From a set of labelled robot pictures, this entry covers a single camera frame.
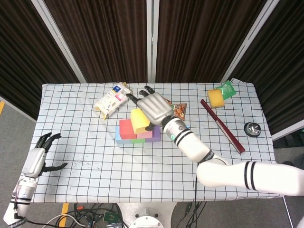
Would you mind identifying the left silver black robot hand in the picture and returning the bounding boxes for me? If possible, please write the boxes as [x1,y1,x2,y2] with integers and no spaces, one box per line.
[21,132,68,179]

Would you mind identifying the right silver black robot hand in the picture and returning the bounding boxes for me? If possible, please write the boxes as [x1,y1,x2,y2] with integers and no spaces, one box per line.
[125,85,174,132]

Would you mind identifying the yellow foam cube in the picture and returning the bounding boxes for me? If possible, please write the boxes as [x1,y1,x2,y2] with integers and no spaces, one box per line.
[130,108,151,135]

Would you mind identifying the purple foam cube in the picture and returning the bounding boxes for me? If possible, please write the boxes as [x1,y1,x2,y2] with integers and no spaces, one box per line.
[145,125,161,143]

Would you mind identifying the pink foam cube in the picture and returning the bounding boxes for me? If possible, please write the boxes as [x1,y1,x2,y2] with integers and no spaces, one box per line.
[136,129,153,140]

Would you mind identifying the red foam cube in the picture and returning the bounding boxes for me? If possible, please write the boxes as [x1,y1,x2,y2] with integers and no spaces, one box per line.
[119,119,138,140]

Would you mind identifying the blue foam cube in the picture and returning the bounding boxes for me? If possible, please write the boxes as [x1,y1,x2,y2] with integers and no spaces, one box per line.
[115,125,133,145]

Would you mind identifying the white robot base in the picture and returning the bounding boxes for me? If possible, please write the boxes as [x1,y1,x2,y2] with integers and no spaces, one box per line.
[117,203,181,228]

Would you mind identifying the green snack bag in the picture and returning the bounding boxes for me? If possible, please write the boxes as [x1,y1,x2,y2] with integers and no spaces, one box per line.
[163,96,188,119]

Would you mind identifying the white cracker package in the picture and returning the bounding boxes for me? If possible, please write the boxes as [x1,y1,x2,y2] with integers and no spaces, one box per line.
[93,82,133,120]

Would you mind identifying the white black checkered tablecloth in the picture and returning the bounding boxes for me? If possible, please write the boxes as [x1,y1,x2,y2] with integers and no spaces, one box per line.
[29,77,285,204]

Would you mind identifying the yellow sponge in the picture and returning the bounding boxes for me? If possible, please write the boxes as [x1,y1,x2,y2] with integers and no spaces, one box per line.
[207,89,226,109]

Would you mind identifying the dark red folded fan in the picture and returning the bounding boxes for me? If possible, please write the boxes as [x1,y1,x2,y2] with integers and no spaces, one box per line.
[200,99,246,154]

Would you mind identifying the small green packet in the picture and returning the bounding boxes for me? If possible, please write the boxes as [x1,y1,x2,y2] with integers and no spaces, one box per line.
[215,80,237,100]

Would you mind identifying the dark brown screen panel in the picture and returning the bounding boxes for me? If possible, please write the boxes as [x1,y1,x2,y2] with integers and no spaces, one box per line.
[155,0,269,83]
[232,0,304,136]
[0,0,80,121]
[44,0,148,83]

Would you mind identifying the green circuit board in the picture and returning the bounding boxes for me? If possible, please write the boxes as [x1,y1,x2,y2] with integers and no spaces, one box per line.
[103,212,121,221]

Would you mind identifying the silver bell black base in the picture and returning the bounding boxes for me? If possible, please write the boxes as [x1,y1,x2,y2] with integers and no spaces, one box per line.
[243,122,262,137]

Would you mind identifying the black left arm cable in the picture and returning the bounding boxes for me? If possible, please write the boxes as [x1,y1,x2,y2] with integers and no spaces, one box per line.
[13,201,48,226]

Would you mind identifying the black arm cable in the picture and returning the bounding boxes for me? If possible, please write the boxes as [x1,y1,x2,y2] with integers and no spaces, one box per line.
[193,174,202,228]
[13,201,48,226]

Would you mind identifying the white floor cable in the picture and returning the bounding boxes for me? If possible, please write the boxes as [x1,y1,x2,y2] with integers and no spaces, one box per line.
[42,213,83,228]

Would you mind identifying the white screen frame post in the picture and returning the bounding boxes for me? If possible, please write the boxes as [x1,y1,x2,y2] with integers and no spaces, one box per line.
[219,0,281,83]
[146,0,159,83]
[272,123,304,141]
[30,0,86,83]

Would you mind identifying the tangled black floor cables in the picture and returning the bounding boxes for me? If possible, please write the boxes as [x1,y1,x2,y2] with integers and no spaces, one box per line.
[54,201,129,228]

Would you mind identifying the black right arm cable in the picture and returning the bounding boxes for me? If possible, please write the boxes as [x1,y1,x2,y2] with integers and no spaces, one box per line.
[193,174,202,228]

